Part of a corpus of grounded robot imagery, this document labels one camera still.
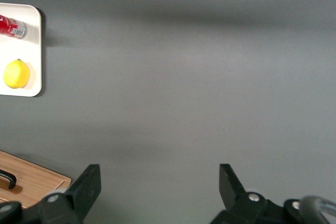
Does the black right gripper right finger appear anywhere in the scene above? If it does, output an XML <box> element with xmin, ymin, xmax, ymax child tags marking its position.
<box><xmin>209</xmin><ymin>163</ymin><xmax>336</xmax><ymax>224</ymax></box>

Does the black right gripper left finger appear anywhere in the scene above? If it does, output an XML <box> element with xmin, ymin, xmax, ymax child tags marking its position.
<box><xmin>0</xmin><ymin>164</ymin><xmax>102</xmax><ymax>224</ymax></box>

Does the white rounded tray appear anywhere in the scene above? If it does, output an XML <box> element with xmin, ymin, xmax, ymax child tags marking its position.
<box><xmin>0</xmin><ymin>2</ymin><xmax>43</xmax><ymax>97</ymax></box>

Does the yellow lemon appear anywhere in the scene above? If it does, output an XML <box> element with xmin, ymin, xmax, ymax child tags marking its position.
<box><xmin>3</xmin><ymin>58</ymin><xmax>30</xmax><ymax>89</ymax></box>

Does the red soda can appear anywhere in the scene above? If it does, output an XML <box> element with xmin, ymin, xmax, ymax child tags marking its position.
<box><xmin>0</xmin><ymin>14</ymin><xmax>28</xmax><ymax>39</ymax></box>

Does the black lid handle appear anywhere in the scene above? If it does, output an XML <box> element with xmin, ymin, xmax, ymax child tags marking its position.
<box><xmin>0</xmin><ymin>169</ymin><xmax>17</xmax><ymax>190</ymax></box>

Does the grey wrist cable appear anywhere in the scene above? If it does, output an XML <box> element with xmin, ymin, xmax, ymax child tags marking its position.
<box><xmin>299</xmin><ymin>195</ymin><xmax>336</xmax><ymax>224</ymax></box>

